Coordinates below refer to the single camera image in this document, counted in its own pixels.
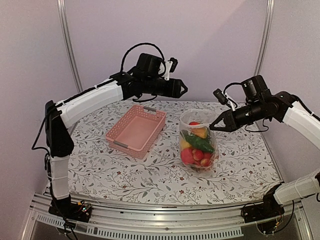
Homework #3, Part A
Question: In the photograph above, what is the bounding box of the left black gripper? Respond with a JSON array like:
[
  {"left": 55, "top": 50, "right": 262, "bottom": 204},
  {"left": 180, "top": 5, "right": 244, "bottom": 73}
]
[{"left": 144, "top": 76, "right": 189, "bottom": 99}]

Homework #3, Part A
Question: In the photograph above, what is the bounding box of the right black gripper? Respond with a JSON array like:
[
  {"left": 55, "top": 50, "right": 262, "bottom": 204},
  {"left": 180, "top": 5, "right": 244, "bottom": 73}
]
[{"left": 210, "top": 99, "right": 265, "bottom": 132}]

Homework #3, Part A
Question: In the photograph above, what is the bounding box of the green toy cucumber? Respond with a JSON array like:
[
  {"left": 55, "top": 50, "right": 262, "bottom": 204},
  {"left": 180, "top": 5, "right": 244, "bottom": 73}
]
[{"left": 184, "top": 135, "right": 215, "bottom": 154}]

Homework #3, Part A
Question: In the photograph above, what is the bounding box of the clear zip top bag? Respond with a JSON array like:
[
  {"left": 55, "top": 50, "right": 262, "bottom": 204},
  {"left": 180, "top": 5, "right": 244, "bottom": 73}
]
[{"left": 179, "top": 109, "right": 219, "bottom": 177}]

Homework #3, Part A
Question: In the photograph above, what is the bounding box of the yellow toy pepper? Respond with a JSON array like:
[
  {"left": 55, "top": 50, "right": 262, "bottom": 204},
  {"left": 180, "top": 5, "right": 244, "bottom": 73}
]
[{"left": 179, "top": 139, "right": 192, "bottom": 150}]

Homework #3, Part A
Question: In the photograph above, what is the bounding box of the purple toy eggplant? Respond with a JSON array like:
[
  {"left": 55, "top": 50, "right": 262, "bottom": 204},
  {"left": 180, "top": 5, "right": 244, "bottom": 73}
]
[{"left": 190, "top": 166, "right": 208, "bottom": 173}]

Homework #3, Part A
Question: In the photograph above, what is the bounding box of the pink plastic basket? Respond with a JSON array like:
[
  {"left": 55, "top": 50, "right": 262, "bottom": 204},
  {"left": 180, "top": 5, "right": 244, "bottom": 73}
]
[{"left": 105, "top": 105, "right": 167, "bottom": 160}]

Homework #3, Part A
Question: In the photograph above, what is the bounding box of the green toy pepper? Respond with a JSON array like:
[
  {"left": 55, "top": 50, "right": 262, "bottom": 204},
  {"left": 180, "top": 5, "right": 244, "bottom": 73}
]
[{"left": 182, "top": 132, "right": 192, "bottom": 139}]

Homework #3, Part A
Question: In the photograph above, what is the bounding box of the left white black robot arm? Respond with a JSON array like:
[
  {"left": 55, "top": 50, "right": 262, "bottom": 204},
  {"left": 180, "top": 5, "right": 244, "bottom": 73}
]
[{"left": 31, "top": 71, "right": 188, "bottom": 217}]

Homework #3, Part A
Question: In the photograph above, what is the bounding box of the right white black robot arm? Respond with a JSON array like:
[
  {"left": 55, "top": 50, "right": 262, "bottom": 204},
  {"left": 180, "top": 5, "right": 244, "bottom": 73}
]
[{"left": 209, "top": 91, "right": 320, "bottom": 218}]

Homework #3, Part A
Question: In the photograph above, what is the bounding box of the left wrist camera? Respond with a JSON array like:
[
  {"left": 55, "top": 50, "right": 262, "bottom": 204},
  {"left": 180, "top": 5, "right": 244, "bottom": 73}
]
[{"left": 132, "top": 53, "right": 178, "bottom": 81}]

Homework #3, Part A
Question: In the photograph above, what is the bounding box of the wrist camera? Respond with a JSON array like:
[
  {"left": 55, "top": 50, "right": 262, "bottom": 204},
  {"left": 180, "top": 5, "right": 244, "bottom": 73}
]
[
  {"left": 213, "top": 75, "right": 272, "bottom": 111},
  {"left": 132, "top": 53, "right": 178, "bottom": 81}
]

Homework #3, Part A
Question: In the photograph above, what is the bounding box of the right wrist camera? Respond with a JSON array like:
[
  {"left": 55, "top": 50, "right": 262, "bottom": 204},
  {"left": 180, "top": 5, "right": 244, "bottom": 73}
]
[{"left": 213, "top": 75, "right": 272, "bottom": 111}]

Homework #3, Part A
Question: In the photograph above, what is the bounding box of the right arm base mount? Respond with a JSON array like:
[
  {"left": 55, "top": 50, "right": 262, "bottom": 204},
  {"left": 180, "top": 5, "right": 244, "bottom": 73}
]
[{"left": 240, "top": 202, "right": 285, "bottom": 235}]

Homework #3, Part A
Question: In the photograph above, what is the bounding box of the right aluminium frame post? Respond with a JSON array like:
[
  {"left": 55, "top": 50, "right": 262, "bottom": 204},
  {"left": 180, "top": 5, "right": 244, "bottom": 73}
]
[{"left": 253, "top": 0, "right": 275, "bottom": 75}]

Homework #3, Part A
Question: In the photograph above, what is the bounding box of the aluminium frame post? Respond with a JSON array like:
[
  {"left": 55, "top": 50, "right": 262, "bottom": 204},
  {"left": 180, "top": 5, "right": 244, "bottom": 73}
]
[
  {"left": 56, "top": 0, "right": 83, "bottom": 93},
  {"left": 253, "top": 0, "right": 275, "bottom": 75}
]

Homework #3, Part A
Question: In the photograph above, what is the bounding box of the left aluminium frame post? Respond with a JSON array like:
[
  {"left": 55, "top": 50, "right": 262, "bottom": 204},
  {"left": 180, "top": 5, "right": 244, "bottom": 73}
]
[{"left": 56, "top": 0, "right": 83, "bottom": 93}]

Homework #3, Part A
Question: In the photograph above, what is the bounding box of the front aluminium rail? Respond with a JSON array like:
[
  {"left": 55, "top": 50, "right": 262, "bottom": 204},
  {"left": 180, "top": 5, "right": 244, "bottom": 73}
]
[{"left": 21, "top": 192, "right": 316, "bottom": 240}]

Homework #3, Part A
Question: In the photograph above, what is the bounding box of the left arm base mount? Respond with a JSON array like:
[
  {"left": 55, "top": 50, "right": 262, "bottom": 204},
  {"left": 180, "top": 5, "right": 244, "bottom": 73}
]
[{"left": 48, "top": 196, "right": 92, "bottom": 223}]

